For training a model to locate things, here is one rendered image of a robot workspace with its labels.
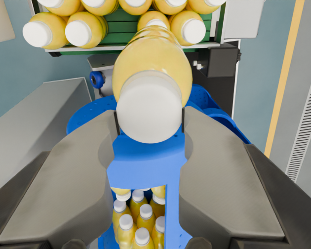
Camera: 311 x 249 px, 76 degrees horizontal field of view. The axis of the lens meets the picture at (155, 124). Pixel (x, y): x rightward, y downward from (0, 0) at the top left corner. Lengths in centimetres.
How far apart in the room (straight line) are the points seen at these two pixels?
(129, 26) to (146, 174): 38
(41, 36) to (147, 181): 30
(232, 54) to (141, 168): 34
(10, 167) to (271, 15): 168
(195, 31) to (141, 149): 23
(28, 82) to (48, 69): 18
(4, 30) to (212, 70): 43
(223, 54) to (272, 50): 129
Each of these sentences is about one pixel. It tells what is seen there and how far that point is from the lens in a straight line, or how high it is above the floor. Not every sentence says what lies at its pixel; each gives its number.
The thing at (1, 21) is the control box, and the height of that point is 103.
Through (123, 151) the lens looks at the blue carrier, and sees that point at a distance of 31.
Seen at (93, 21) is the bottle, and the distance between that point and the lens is 43.
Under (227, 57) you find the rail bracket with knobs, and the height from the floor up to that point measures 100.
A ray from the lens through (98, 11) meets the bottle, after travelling 42.
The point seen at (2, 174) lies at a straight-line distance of 76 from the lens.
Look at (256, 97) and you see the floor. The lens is 187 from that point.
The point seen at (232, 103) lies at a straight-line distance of 160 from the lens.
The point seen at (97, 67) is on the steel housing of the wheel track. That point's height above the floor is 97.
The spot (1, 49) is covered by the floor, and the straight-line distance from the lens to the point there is 173.
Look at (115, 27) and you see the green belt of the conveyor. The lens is 57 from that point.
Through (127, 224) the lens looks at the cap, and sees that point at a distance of 65.
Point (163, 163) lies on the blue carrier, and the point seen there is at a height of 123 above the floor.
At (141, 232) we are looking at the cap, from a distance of 63.
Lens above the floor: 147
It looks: 60 degrees down
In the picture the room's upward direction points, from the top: 170 degrees clockwise
